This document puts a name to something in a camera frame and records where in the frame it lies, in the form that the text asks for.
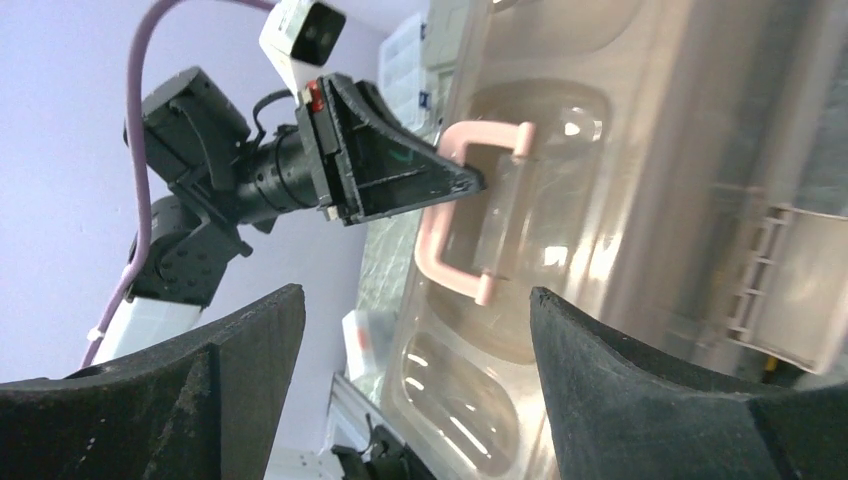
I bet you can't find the clear plastic parts box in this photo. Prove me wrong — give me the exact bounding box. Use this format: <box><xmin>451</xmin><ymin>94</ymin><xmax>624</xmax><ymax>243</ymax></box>
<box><xmin>377</xmin><ymin>13</ymin><xmax>430</xmax><ymax>132</ymax></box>

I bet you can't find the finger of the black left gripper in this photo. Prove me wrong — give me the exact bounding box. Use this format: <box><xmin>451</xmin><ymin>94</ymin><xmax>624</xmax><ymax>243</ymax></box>
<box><xmin>321</xmin><ymin>73</ymin><xmax>486</xmax><ymax>225</ymax></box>

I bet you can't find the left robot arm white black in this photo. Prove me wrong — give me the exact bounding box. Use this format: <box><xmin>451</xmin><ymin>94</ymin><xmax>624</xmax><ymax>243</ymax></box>
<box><xmin>84</xmin><ymin>67</ymin><xmax>486</xmax><ymax>365</ymax></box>

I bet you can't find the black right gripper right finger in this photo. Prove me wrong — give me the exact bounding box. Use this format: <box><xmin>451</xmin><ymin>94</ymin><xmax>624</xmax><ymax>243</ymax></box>
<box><xmin>529</xmin><ymin>287</ymin><xmax>847</xmax><ymax>479</ymax></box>

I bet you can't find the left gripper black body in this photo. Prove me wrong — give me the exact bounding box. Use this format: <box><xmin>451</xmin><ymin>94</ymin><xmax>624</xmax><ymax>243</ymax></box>
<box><xmin>296</xmin><ymin>89</ymin><xmax>345</xmax><ymax>221</ymax></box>

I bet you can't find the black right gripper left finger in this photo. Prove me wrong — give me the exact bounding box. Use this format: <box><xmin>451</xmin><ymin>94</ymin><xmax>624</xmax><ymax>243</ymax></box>
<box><xmin>1</xmin><ymin>284</ymin><xmax>306</xmax><ymax>479</ymax></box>

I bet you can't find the beige plastic toolbox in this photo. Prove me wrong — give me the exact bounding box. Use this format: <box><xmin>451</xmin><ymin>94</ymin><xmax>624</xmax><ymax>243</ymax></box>
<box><xmin>381</xmin><ymin>1</ymin><xmax>847</xmax><ymax>479</ymax></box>

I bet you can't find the black yellow screwdriver near latch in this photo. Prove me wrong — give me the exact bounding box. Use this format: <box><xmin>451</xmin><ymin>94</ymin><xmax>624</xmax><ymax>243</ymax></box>
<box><xmin>760</xmin><ymin>356</ymin><xmax>781</xmax><ymax>384</ymax></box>

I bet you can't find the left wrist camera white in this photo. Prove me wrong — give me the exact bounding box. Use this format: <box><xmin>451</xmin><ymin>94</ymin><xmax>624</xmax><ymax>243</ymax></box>
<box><xmin>259</xmin><ymin>0</ymin><xmax>347</xmax><ymax>94</ymax></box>

